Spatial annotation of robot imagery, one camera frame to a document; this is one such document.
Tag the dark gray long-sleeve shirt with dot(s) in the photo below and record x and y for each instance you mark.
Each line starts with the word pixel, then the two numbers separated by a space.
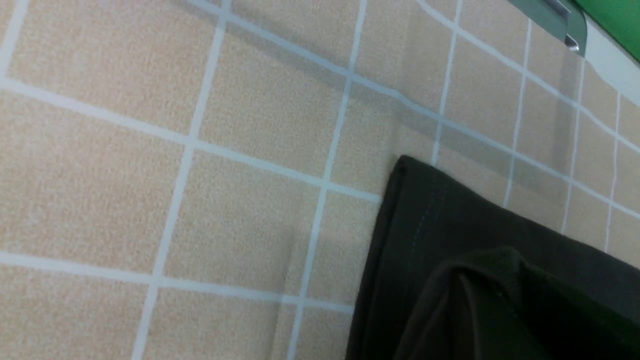
pixel 450 275

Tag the beige checkered tablecloth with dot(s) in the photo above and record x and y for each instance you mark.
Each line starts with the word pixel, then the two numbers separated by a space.
pixel 199 179

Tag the green metal bar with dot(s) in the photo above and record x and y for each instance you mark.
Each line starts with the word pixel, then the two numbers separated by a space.
pixel 562 19

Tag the green backdrop cloth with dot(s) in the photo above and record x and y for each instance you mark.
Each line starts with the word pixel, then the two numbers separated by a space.
pixel 620 19

